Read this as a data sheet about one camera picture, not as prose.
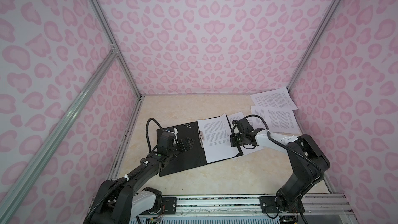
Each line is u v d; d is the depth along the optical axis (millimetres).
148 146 674
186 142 783
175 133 811
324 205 750
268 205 736
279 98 1179
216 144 938
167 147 666
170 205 734
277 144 487
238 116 1070
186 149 771
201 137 957
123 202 406
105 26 823
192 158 926
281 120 1064
